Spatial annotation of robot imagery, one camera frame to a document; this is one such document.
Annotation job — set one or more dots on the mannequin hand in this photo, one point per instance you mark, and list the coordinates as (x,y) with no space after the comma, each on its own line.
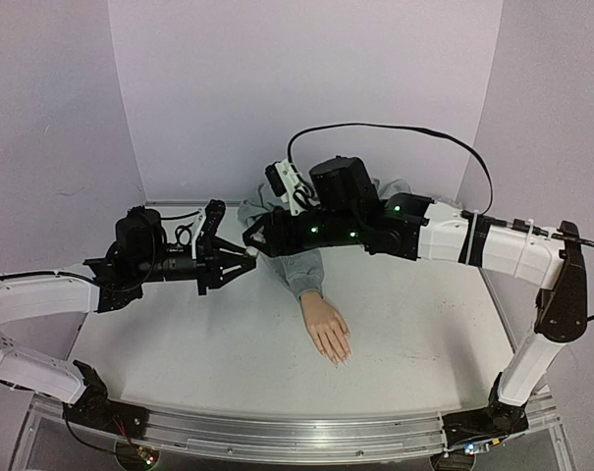
(326,326)

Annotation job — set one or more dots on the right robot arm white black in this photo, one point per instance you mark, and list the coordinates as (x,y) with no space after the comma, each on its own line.
(349,211)

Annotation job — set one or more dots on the grey sweatshirt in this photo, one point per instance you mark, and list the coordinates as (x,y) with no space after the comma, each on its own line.
(304,271)

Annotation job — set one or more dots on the aluminium front rail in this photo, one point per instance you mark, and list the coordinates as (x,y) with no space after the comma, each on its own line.
(303,440)

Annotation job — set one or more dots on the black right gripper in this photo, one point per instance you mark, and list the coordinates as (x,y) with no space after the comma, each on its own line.
(270,234)

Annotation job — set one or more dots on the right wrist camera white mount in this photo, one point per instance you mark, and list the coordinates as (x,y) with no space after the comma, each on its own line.
(290,186)

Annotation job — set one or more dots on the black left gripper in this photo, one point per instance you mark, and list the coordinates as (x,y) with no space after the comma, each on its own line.
(210,267)

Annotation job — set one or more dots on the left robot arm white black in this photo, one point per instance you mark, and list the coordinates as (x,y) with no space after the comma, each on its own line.
(140,254)

